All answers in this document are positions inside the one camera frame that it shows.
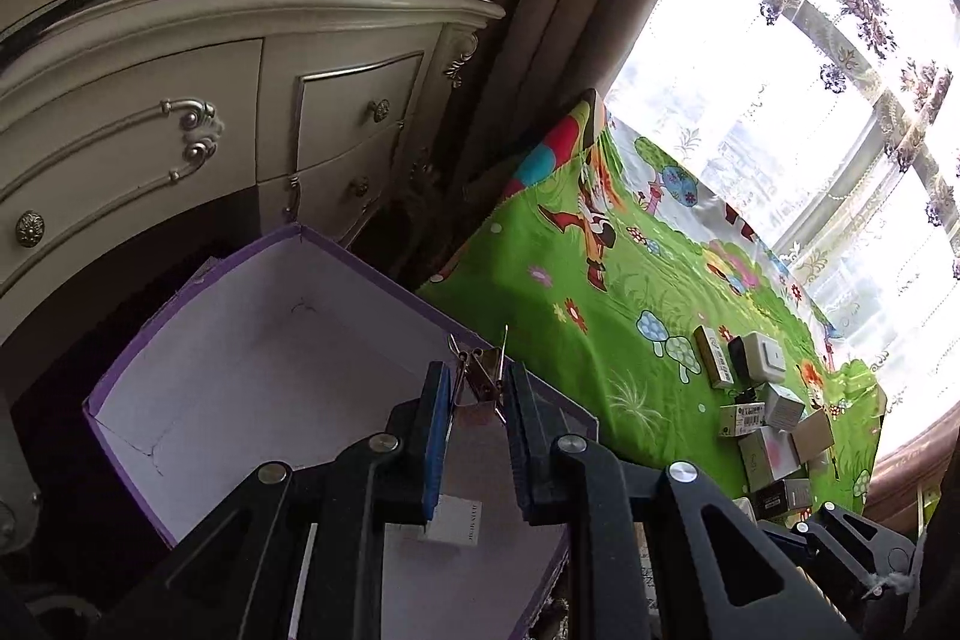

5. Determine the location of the brown patterned rug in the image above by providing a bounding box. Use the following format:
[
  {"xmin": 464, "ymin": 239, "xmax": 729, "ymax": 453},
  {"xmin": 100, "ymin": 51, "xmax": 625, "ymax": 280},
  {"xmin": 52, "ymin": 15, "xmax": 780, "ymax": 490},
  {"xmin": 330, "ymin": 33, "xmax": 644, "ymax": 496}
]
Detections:
[{"xmin": 525, "ymin": 557, "xmax": 575, "ymax": 640}]

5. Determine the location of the cream lettered carton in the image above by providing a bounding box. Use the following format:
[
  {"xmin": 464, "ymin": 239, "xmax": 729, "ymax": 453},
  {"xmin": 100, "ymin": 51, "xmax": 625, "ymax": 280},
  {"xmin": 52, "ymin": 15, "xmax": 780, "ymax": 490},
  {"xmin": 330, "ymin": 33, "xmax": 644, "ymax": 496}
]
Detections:
[{"xmin": 405, "ymin": 494, "xmax": 485, "ymax": 547}]

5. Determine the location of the grey carved furniture part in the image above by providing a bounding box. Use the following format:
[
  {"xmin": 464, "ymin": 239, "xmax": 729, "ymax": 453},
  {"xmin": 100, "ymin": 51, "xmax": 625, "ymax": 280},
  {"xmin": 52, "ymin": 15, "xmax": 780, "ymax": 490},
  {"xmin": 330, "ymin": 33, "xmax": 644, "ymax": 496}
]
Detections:
[{"xmin": 0, "ymin": 394, "xmax": 42, "ymax": 555}]

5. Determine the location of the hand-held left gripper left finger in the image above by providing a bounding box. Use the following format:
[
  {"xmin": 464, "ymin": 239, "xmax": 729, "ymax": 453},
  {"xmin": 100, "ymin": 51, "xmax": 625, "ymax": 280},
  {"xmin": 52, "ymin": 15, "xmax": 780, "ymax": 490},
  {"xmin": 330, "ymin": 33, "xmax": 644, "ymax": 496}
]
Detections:
[{"xmin": 90, "ymin": 361, "xmax": 452, "ymax": 640}]

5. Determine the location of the cream ornate dresser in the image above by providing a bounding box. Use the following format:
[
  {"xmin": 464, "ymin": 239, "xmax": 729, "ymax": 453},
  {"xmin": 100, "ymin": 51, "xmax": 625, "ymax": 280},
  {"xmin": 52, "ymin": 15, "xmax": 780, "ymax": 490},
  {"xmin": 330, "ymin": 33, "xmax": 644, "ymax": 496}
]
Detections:
[{"xmin": 0, "ymin": 0, "xmax": 507, "ymax": 348}]

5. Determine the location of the metal binder clip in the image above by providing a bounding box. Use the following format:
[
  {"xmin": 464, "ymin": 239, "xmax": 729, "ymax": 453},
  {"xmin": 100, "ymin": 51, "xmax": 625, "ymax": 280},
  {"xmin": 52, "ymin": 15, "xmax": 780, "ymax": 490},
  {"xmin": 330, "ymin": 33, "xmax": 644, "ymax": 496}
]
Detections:
[{"xmin": 448, "ymin": 323, "xmax": 512, "ymax": 425}]

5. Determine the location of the ornate silver drawer handle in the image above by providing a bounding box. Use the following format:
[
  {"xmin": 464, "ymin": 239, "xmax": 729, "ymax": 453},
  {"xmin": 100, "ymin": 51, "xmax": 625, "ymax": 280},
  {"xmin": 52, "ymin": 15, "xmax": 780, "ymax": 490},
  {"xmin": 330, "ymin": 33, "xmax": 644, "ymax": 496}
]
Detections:
[{"xmin": 160, "ymin": 98, "xmax": 220, "ymax": 184}]

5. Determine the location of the green cartoon printed mat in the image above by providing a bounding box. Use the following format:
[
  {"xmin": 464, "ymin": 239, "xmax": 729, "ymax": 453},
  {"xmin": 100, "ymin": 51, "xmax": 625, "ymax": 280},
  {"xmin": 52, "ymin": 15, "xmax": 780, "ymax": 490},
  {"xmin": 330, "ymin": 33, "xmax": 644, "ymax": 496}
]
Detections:
[{"xmin": 415, "ymin": 87, "xmax": 887, "ymax": 522}]

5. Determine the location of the sheer floral curtain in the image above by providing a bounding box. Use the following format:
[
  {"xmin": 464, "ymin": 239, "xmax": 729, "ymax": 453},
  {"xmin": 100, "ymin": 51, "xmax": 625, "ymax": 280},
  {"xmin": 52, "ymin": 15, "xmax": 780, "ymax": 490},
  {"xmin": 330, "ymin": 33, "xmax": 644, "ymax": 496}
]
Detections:
[{"xmin": 600, "ymin": 0, "xmax": 960, "ymax": 453}]

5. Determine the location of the pile of small packaging boxes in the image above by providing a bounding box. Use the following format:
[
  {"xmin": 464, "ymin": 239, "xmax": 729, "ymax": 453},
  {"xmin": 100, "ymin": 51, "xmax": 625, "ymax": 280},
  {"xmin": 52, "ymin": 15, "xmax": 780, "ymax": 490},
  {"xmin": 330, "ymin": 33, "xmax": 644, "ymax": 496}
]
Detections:
[{"xmin": 692, "ymin": 323, "xmax": 837, "ymax": 522}]

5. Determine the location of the brown window ledge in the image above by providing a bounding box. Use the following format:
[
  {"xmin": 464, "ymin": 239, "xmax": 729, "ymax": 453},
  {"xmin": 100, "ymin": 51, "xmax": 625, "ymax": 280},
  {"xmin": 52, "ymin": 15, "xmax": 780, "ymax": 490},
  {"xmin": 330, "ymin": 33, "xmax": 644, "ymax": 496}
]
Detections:
[{"xmin": 862, "ymin": 396, "xmax": 960, "ymax": 528}]

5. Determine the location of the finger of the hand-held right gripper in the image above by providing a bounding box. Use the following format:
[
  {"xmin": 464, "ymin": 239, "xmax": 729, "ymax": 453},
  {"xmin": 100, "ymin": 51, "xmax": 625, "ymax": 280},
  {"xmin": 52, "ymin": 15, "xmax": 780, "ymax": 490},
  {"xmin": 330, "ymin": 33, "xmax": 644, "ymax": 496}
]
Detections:
[{"xmin": 757, "ymin": 506, "xmax": 920, "ymax": 603}]

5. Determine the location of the purple cardboard box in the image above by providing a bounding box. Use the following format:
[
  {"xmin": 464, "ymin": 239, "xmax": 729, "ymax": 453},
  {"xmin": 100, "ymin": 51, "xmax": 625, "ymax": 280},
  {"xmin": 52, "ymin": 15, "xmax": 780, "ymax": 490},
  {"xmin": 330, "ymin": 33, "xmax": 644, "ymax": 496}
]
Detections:
[{"xmin": 82, "ymin": 222, "xmax": 601, "ymax": 640}]

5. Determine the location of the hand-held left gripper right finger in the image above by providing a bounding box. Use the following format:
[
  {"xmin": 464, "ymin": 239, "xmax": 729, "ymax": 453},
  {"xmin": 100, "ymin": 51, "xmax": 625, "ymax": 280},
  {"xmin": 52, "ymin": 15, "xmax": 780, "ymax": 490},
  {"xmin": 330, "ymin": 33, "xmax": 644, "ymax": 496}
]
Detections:
[{"xmin": 502, "ymin": 361, "xmax": 863, "ymax": 640}]

